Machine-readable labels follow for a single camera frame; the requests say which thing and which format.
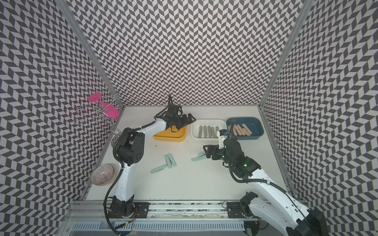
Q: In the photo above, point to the dark teal storage box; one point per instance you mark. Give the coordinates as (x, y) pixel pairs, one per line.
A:
(254, 124)

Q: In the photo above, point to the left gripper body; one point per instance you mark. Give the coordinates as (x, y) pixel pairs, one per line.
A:
(179, 122)

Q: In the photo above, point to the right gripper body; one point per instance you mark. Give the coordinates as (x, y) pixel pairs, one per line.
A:
(222, 156)

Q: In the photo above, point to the yellow storage box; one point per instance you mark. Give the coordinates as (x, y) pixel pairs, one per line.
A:
(171, 135)

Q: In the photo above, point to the mint knife middle right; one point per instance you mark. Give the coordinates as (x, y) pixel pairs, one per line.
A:
(199, 158)

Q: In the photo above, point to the olive knife vertical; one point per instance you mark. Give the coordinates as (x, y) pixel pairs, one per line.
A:
(209, 131)

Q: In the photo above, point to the mint knife centre left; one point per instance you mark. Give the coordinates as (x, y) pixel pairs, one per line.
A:
(168, 162)

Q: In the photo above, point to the pink ribbed glass bowl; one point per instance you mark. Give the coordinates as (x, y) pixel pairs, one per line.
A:
(103, 175)

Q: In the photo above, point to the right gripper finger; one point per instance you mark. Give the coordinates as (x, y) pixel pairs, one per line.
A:
(209, 154)
(208, 148)

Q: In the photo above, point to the mint knife centre right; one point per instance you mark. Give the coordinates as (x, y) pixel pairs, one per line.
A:
(172, 160)

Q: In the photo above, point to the wire rack with pink discs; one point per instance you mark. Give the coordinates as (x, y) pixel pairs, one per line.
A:
(99, 111)

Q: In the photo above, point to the pink knife diagonal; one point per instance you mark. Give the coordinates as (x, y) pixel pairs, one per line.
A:
(240, 132)

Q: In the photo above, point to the white storage box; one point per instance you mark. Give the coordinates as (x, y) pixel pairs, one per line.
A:
(206, 122)

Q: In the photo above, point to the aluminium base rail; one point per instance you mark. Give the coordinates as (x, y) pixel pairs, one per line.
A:
(163, 210)

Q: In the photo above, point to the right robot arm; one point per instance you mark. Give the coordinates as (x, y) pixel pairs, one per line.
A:
(271, 203)

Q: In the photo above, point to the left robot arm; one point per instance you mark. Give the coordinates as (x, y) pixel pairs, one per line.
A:
(129, 150)

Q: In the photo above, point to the pink knife vertical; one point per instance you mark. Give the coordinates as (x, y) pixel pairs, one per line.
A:
(235, 131)

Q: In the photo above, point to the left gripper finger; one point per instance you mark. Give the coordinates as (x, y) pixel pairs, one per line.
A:
(189, 116)
(189, 120)

